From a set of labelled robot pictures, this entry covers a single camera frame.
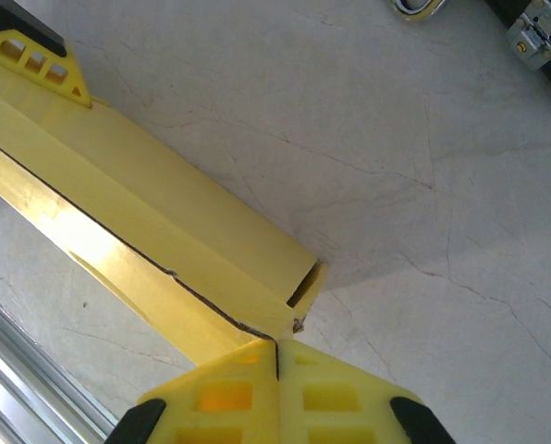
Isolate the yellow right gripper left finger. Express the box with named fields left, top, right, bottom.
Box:
left=111, top=339, right=279, bottom=444

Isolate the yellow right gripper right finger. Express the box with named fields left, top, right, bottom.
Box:
left=278, top=339, right=458, bottom=444

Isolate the yellow and white paper box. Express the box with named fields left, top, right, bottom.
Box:
left=0, top=55, right=331, bottom=371

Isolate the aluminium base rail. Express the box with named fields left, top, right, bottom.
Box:
left=0, top=290, right=119, bottom=444

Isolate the black case with chrome handle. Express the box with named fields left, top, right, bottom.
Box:
left=386, top=0, right=551, bottom=105

